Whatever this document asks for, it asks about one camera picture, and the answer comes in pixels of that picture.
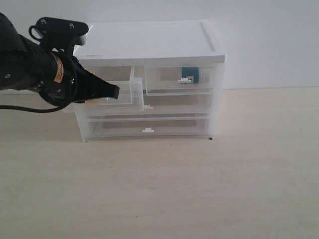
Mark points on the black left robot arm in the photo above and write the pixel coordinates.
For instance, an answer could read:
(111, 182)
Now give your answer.
(16, 59)

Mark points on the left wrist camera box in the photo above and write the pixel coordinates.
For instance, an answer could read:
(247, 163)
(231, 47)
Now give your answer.
(59, 34)

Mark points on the wide clear drawer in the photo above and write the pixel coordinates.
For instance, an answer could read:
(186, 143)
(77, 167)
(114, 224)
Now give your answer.
(146, 127)
(152, 105)

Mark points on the white plastic drawer cabinet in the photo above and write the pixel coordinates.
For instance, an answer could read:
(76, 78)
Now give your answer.
(154, 44)

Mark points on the middle wide clear drawer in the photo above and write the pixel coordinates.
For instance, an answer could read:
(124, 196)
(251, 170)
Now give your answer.
(152, 105)

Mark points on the white capped blue bottle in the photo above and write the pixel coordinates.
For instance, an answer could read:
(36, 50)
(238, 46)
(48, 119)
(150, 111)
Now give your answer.
(197, 75)

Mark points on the bottom wide clear drawer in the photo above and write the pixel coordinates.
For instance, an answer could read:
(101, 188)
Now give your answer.
(146, 127)

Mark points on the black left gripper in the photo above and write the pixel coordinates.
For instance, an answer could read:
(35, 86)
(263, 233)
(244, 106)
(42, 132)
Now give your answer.
(55, 74)

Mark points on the yellow triangular sponge block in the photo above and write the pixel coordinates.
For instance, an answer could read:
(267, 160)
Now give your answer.
(94, 101)

